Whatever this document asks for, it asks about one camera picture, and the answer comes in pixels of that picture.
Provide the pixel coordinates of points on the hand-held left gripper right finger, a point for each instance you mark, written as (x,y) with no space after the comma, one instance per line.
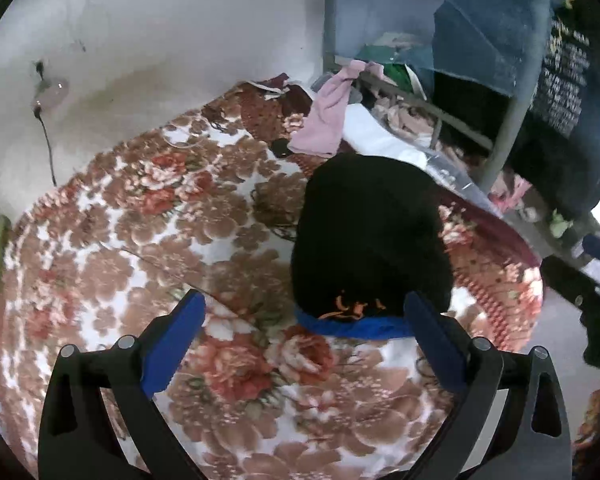
(430,340)

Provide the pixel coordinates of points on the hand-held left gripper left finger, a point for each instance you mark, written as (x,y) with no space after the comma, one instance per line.
(175,340)

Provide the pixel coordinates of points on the black hoodie with orange print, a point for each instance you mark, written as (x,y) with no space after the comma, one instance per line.
(370,230)

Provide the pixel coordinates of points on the metal rack with clothes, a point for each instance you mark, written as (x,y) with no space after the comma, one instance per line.
(510,125)

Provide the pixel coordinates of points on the blue garment with white letters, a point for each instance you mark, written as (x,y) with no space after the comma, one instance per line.
(350,329)

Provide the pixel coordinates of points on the black printed hanging cloth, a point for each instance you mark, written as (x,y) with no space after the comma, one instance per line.
(570,160)

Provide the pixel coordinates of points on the floral blanket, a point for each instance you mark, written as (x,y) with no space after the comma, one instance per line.
(130,240)

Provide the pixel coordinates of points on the white cloth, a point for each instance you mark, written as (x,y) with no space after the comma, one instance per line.
(375,135)

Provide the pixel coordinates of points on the small black object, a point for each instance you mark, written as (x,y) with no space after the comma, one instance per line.
(280,148)

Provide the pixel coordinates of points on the pink cloth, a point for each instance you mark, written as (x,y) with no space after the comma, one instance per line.
(325,115)

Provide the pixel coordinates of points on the blue curtain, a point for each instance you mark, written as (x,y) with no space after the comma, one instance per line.
(480,20)

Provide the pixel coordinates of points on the pink power strip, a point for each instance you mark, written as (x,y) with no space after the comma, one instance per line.
(52,92)

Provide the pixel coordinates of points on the black wall plug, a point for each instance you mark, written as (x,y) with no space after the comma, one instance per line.
(40,68)

